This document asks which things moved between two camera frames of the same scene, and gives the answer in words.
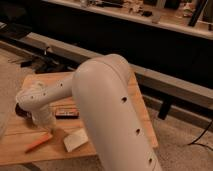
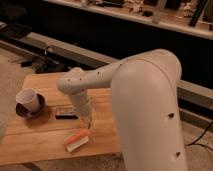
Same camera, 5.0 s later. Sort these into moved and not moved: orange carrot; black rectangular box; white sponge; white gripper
Moved: white gripper; orange carrot
Not moved: white sponge; black rectangular box
